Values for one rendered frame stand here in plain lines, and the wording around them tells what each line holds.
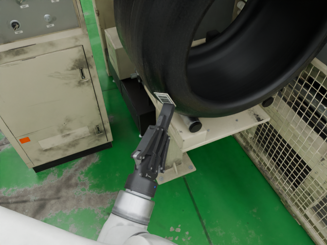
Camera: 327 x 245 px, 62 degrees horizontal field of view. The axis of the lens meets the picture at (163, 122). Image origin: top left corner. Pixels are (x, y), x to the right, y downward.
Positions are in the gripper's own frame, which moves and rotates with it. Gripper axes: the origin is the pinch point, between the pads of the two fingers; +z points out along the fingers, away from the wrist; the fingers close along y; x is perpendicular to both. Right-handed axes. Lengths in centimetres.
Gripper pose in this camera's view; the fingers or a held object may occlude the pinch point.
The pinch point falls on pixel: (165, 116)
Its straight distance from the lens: 69.6
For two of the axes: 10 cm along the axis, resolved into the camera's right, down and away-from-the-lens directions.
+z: 3.2, -9.0, 2.9
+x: 8.3, 1.2, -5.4
